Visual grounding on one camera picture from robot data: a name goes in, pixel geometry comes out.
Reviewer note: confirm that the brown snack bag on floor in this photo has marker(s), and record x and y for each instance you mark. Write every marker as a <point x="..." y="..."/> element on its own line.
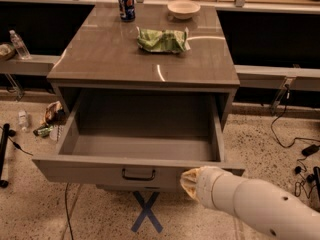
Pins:
<point x="54" y="112"/>

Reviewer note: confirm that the basket on left ledge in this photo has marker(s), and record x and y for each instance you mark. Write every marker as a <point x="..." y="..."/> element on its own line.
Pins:
<point x="6" y="51"/>

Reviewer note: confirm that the grey top drawer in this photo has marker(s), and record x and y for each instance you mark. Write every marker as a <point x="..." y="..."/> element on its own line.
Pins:
<point x="111" y="130"/>

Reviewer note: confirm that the blue soda can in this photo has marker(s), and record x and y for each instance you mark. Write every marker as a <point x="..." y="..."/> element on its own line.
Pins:
<point x="127" y="10"/>

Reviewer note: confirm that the black stand edge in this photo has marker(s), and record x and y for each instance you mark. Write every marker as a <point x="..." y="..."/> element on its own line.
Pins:
<point x="6" y="138"/>
<point x="307" y="184"/>

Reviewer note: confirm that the green crumpled chip bag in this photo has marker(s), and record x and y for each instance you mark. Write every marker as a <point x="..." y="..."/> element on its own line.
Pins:
<point x="163" y="41"/>

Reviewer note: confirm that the black drawer handle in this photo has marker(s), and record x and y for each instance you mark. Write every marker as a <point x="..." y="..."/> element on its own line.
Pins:
<point x="138" y="175"/>

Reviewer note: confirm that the green can on floor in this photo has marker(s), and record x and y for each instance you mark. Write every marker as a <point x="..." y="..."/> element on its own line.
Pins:
<point x="43" y="131"/>

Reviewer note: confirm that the white ceramic bowl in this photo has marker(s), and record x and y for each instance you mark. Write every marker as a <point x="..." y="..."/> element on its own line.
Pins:
<point x="183" y="9"/>

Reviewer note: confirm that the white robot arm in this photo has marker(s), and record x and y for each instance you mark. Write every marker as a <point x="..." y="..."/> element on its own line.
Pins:
<point x="261" y="205"/>

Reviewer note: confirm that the clear plastic water bottle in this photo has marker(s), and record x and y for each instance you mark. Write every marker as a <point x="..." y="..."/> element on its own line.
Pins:
<point x="19" y="45"/>

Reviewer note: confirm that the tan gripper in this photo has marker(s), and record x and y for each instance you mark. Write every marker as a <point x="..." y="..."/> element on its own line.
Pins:
<point x="206" y="184"/>

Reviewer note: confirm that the grey drawer cabinet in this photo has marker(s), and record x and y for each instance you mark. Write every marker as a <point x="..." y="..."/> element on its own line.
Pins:
<point x="104" y="54"/>

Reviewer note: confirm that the blue tape cross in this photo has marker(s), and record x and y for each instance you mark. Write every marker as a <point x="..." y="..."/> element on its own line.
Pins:
<point x="146" y="212"/>

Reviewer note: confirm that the small bottle on floor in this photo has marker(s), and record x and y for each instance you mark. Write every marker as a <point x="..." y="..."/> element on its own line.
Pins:
<point x="23" y="120"/>

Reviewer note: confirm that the black stand right edge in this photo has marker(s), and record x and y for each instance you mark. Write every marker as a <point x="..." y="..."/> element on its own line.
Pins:
<point x="307" y="184"/>

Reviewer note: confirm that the black power adapter with cable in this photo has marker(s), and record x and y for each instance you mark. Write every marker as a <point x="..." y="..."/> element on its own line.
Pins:
<point x="306" y="152"/>

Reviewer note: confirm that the black stand left edge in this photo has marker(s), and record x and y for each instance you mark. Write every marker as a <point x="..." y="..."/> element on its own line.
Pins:
<point x="6" y="138"/>

